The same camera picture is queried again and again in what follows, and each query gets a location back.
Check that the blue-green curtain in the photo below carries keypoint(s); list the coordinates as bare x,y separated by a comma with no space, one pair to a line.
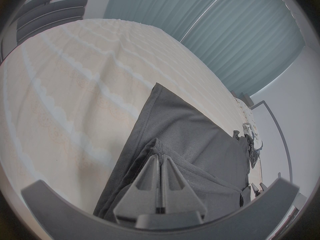
162,9
250,46

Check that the grey bedside table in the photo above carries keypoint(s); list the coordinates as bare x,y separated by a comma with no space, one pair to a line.
243,99

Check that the pile of clothes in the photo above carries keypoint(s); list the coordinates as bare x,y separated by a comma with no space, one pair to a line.
253,151

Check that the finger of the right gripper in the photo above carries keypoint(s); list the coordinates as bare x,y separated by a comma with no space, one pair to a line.
255,190
262,187

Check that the bed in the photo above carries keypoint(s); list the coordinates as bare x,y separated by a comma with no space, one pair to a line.
75,96

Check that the white printed pillow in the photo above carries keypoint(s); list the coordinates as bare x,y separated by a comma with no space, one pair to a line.
253,116

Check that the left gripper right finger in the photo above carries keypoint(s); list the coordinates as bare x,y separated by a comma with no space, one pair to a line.
177,199

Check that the black T-shirt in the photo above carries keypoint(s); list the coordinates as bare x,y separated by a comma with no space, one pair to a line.
175,134

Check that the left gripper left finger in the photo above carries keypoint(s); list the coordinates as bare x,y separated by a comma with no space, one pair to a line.
142,199

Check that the black chest of drawers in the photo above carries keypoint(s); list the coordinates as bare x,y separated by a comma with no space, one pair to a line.
50,16

